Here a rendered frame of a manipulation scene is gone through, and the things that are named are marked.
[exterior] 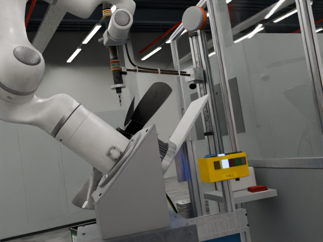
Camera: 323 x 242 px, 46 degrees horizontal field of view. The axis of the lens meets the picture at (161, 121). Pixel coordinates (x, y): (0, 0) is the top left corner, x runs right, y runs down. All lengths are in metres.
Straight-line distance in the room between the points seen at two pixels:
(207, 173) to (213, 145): 0.87
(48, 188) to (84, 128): 6.24
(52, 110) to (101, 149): 0.17
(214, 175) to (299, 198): 0.55
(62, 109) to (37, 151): 6.20
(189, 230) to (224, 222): 0.49
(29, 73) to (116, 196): 0.38
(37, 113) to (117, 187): 0.30
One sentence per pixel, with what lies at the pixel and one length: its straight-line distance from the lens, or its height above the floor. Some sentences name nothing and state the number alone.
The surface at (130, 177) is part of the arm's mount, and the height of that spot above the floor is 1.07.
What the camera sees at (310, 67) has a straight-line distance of 1.65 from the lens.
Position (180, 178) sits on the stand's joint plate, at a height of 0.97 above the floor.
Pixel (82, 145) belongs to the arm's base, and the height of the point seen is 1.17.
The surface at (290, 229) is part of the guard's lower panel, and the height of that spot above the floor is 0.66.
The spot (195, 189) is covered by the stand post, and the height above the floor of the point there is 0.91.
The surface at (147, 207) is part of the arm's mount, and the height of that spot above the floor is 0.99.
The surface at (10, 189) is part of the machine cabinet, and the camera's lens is 7.19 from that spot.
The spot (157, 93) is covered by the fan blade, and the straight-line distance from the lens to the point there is 1.79.
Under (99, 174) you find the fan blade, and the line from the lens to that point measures 1.79.
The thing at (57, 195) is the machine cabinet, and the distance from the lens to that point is 7.30.
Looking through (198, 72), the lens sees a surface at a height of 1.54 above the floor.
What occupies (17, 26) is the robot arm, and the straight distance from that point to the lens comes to 1.23.
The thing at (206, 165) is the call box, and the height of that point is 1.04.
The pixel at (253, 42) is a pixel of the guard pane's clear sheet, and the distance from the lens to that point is 2.05.
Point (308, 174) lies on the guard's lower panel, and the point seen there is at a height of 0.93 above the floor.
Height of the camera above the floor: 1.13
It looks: 4 degrees up
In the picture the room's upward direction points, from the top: 9 degrees counter-clockwise
